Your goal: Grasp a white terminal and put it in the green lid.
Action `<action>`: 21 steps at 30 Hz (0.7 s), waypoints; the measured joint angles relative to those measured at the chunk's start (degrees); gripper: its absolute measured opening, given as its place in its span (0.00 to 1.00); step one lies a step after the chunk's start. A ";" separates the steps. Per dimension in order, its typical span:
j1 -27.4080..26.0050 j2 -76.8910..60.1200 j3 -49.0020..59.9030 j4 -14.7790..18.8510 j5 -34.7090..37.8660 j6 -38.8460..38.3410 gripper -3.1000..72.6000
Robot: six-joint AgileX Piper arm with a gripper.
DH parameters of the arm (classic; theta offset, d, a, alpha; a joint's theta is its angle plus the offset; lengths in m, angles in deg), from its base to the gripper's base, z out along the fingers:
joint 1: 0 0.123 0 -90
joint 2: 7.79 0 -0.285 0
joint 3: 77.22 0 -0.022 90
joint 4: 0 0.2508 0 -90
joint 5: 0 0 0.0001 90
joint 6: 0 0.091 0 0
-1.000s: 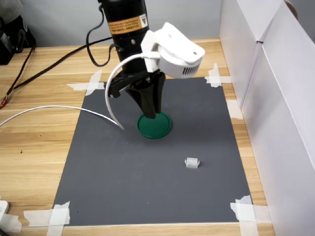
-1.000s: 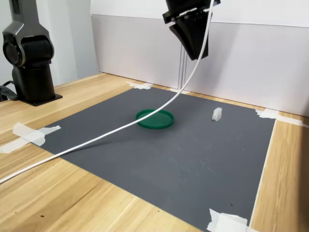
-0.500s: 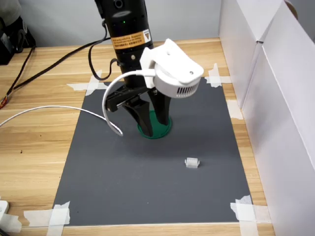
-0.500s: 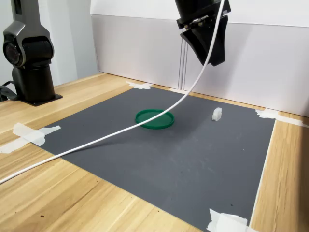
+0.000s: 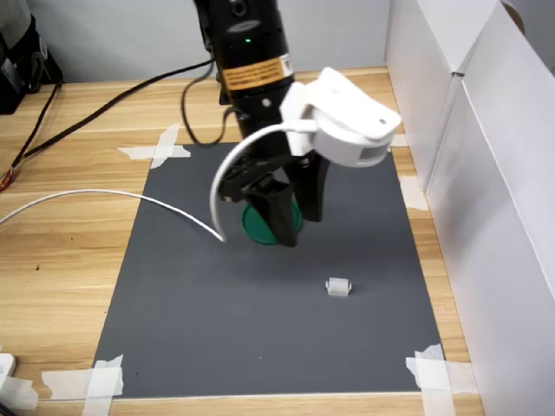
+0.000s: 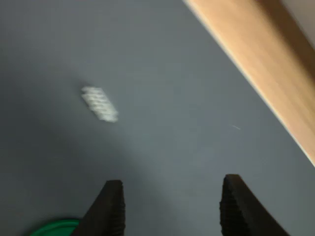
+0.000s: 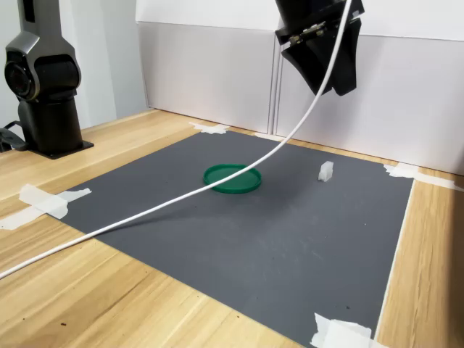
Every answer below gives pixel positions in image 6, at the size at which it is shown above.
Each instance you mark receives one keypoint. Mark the small white plastic terminal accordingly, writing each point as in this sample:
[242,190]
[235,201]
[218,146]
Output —
[99,104]

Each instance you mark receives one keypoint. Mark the round green lid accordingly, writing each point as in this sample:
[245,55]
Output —
[56,228]

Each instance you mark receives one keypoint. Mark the dark grey mat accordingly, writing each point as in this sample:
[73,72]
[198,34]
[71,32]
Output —
[160,73]

